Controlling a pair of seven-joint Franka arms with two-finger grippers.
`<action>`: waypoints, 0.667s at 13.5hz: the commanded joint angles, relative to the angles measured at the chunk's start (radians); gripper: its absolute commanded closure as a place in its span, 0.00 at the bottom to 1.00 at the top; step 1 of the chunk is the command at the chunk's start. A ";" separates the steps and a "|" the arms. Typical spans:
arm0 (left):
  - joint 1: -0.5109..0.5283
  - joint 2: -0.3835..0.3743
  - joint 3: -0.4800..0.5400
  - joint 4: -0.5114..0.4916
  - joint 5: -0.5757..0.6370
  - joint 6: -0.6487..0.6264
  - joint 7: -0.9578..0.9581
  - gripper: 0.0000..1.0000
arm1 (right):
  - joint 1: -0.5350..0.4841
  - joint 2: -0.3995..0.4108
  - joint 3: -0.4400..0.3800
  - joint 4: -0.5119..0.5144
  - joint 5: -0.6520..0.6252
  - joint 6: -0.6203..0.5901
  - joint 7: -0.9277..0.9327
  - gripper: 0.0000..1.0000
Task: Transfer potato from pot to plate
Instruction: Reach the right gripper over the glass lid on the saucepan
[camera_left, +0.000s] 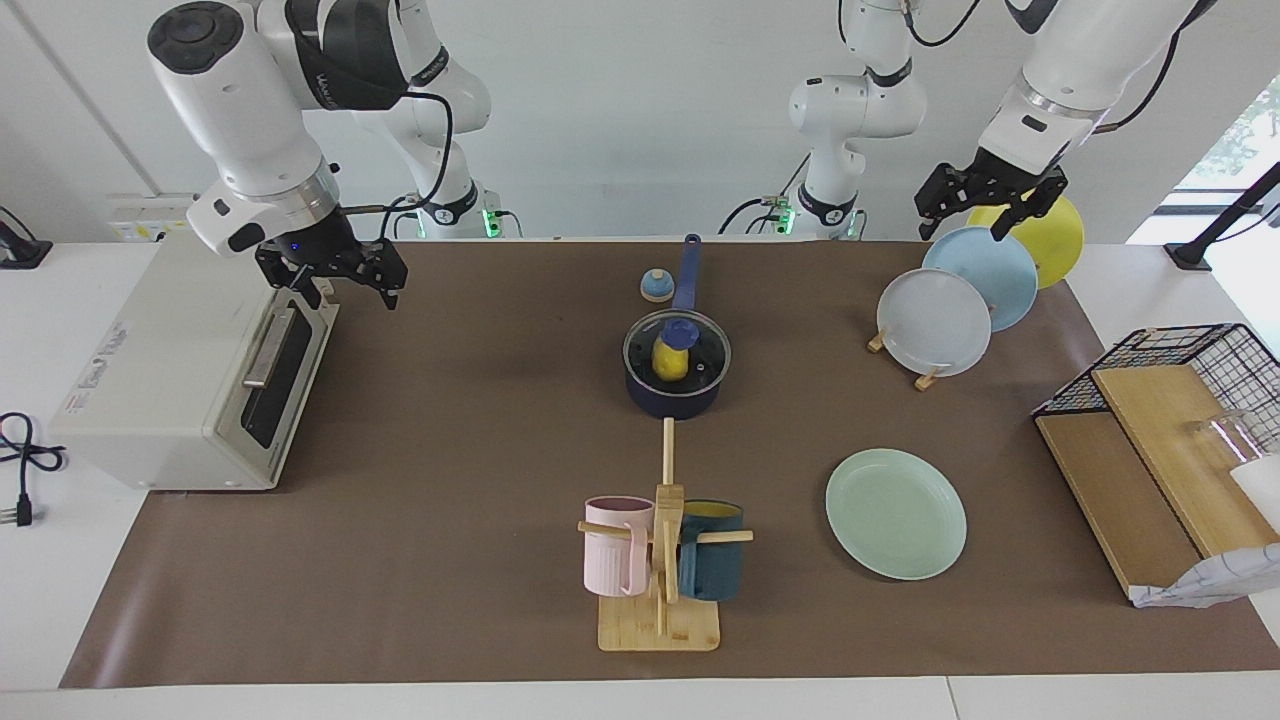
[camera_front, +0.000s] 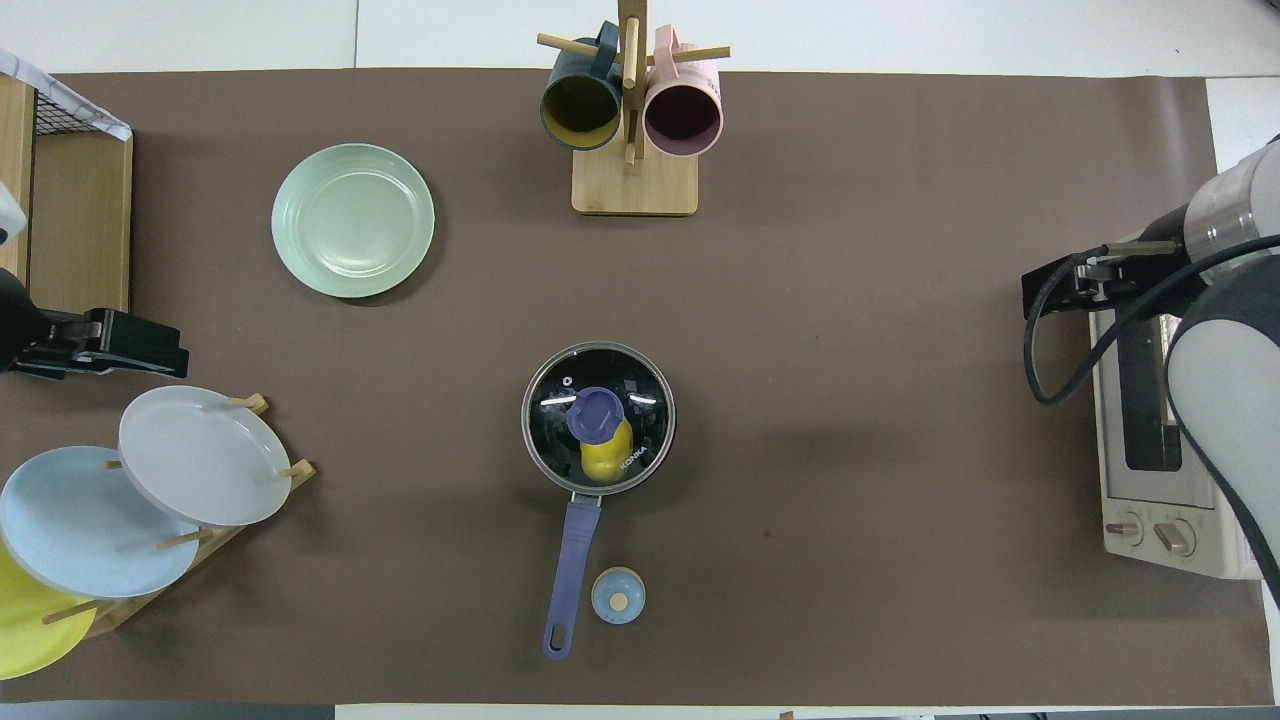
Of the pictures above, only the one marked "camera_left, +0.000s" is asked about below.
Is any black angled stand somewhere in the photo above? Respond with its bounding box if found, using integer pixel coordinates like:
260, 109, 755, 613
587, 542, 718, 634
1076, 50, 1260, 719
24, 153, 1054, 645
1162, 160, 1280, 272

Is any dark teal mug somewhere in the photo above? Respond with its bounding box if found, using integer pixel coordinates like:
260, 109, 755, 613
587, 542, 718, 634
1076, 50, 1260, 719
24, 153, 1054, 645
676, 499, 747, 603

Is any brown table mat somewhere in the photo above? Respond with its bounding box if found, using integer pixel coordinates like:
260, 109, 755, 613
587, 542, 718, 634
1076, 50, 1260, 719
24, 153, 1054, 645
58, 239, 1280, 689

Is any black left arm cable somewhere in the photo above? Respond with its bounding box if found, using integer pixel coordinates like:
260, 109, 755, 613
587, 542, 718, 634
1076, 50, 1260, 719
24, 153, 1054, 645
1092, 30, 1191, 137

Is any glass lid with blue knob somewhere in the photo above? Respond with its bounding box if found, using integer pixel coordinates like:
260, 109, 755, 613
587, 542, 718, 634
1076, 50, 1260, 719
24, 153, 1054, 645
623, 310, 732, 394

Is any dark blue saucepan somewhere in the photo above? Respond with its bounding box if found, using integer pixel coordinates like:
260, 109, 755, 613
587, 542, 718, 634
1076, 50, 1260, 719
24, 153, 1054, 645
623, 234, 732, 420

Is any white wall socket strip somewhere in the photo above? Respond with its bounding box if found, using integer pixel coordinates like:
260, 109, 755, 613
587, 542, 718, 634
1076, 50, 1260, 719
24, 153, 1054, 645
104, 192, 198, 244

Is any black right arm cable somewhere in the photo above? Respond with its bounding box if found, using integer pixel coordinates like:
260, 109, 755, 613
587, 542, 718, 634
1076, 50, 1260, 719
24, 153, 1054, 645
340, 90, 456, 241

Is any yellow plate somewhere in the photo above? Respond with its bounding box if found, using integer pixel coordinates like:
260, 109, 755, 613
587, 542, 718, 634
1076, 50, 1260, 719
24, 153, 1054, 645
966, 192, 1086, 291

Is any light blue plate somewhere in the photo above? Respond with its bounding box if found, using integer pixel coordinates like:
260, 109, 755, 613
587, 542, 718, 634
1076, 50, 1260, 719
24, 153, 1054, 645
921, 226, 1040, 333

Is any white checked cloth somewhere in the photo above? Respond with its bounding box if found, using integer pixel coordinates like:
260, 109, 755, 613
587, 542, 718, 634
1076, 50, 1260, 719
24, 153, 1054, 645
1129, 544, 1280, 610

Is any black power cable with plug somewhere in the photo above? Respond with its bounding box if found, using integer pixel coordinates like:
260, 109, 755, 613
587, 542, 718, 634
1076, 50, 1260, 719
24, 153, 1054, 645
0, 411, 68, 529

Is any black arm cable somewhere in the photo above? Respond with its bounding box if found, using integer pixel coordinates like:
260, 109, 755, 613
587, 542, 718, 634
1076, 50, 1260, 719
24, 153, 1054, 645
340, 90, 456, 241
1092, 30, 1191, 137

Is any pale green plate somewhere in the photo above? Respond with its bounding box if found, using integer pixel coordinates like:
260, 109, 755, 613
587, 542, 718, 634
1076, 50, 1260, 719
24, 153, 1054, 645
825, 447, 968, 582

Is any pink ribbed mug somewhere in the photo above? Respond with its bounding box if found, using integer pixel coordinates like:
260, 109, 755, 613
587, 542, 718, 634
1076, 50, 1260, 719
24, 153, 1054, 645
583, 495, 657, 599

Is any wooden plate rack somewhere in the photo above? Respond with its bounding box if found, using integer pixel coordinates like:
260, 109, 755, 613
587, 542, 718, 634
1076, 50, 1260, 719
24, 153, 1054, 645
866, 300, 998, 392

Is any black wire basket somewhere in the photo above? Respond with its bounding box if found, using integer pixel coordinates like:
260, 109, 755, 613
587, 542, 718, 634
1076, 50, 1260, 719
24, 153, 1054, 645
1031, 322, 1280, 457

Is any black stand foot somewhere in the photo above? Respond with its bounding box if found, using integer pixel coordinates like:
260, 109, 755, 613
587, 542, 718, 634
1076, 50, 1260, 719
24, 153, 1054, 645
0, 206, 54, 270

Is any grey plate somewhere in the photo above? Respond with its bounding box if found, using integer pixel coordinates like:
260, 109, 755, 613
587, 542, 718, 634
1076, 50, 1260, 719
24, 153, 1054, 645
877, 268, 993, 378

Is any beige toaster oven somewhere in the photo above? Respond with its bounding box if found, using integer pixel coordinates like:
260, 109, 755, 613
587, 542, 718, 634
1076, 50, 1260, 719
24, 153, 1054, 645
48, 235, 341, 493

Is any wooden mug tree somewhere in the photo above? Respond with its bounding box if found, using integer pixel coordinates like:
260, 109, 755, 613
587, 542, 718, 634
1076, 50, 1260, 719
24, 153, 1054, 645
577, 418, 755, 653

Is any clear glass cup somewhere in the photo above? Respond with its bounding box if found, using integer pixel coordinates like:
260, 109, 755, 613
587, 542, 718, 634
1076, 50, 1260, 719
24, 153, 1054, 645
1184, 409, 1263, 473

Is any white cup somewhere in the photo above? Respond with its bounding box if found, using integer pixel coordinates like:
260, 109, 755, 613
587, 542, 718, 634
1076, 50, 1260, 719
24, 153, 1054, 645
1230, 455, 1280, 533

